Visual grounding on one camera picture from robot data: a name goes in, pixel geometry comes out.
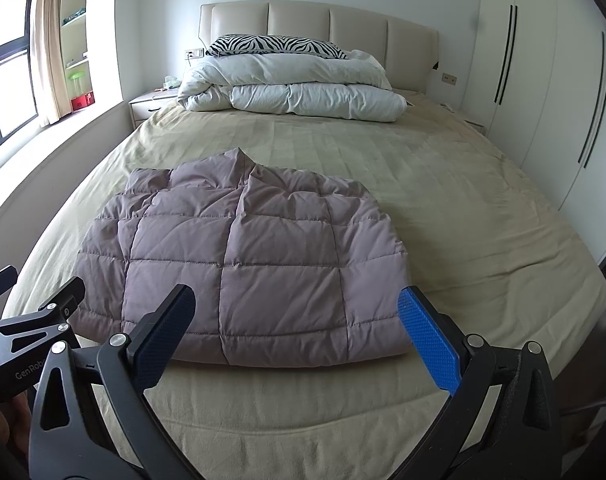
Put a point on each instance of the taupe quilted puffer jacket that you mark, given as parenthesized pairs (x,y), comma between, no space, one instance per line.
(243,260)

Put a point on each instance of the tissue box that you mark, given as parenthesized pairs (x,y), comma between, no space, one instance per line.
(172,81)

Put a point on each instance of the black framed window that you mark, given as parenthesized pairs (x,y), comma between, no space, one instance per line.
(8,90)

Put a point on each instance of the white duvet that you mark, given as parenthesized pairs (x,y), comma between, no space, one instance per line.
(308,95)

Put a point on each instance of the green plastic item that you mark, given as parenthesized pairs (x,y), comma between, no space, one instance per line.
(74,76)

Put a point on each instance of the red box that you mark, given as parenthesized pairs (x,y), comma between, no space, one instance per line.
(81,102)

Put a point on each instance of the zebra striped pillow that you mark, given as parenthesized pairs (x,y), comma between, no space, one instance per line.
(273,44)

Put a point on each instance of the beige padded headboard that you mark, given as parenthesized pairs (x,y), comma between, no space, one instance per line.
(358,30)

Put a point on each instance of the beige curtain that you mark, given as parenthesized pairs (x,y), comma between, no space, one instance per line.
(50,50)

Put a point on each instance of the white built-in wall shelf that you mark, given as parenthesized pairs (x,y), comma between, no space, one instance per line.
(83,35)

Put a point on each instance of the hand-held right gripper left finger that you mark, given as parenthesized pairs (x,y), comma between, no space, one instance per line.
(168,335)

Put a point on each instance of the person's left hand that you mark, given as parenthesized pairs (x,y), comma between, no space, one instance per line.
(5,425)

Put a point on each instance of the white wardrobe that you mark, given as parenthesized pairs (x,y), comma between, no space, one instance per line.
(543,85)

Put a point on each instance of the wall socket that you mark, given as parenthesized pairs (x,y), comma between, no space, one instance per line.
(450,78)
(194,53)

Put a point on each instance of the bed with beige sheet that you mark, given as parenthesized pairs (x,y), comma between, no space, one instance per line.
(458,220)

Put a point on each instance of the white nightstand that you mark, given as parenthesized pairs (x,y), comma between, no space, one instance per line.
(148,102)

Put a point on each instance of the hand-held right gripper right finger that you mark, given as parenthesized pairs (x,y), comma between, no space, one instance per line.
(428,340)

